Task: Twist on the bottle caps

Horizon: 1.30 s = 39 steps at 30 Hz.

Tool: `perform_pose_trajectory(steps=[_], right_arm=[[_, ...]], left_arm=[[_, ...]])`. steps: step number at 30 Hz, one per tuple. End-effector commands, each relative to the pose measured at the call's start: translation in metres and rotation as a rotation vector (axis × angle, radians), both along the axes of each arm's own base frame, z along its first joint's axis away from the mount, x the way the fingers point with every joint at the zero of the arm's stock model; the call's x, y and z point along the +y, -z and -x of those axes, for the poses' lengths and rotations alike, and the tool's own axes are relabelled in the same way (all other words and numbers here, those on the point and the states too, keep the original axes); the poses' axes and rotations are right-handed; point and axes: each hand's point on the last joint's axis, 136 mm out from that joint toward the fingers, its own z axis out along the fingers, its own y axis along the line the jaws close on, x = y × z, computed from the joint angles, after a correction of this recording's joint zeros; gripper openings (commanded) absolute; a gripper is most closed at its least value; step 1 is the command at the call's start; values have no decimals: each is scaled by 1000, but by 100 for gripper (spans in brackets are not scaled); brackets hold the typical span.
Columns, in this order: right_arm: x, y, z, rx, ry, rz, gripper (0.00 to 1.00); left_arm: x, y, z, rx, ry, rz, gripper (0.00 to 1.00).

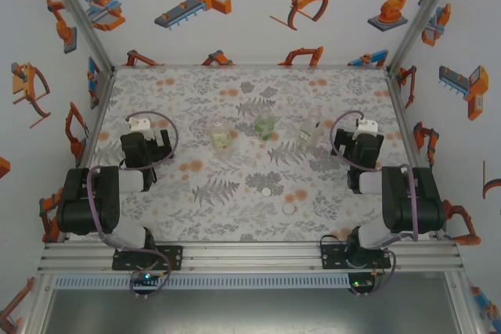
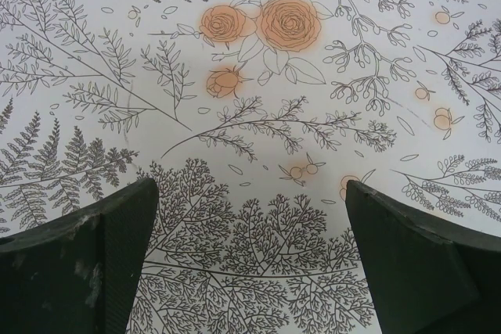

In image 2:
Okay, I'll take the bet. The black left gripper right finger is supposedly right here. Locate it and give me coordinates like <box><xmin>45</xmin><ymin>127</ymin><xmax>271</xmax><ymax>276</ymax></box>
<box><xmin>345</xmin><ymin>179</ymin><xmax>501</xmax><ymax>334</ymax></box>

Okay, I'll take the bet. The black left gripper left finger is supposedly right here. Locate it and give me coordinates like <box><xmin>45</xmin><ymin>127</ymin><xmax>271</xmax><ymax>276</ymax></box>
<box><xmin>0</xmin><ymin>177</ymin><xmax>160</xmax><ymax>334</ymax></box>

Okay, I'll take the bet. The floral patterned table cover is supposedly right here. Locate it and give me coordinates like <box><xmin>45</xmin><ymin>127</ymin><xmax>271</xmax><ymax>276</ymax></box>
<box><xmin>0</xmin><ymin>0</ymin><xmax>501</xmax><ymax>334</ymax></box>

